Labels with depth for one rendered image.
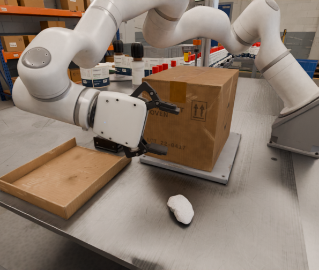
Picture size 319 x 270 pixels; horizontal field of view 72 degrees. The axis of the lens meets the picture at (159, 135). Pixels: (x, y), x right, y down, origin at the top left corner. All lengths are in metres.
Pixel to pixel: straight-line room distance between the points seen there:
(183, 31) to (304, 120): 0.53
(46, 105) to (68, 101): 0.04
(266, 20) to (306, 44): 7.95
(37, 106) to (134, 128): 0.19
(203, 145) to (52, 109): 0.42
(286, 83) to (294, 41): 7.96
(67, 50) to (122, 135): 0.18
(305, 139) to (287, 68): 0.27
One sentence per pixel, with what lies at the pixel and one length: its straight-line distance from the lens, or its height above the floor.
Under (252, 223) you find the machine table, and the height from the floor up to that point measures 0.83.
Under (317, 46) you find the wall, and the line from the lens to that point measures 8.82.
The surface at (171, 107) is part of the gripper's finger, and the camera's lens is 0.43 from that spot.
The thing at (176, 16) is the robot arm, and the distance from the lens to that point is 0.74.
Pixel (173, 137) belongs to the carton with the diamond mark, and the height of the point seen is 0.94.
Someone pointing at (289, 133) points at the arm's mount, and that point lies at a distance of 0.96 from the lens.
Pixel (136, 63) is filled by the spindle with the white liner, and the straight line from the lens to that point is 1.52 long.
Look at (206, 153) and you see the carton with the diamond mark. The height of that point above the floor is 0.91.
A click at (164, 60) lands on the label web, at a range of 1.69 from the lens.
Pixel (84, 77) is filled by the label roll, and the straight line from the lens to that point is 1.66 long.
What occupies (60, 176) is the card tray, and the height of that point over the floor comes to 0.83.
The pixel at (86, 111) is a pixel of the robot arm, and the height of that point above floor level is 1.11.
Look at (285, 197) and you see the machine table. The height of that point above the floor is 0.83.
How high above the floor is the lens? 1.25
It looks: 26 degrees down
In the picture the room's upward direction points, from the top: straight up
